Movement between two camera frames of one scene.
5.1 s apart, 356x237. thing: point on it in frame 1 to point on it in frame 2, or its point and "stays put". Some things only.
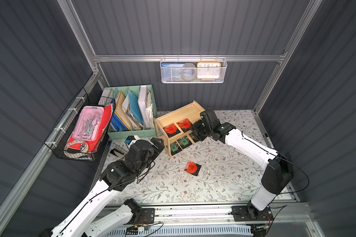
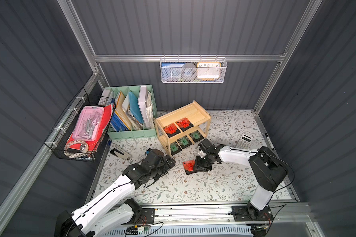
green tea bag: (194, 136) stays put
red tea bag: (185, 124) stays put
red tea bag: (171, 130) stays put
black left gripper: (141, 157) to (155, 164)
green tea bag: (175, 148) stays put
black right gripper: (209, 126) to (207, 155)
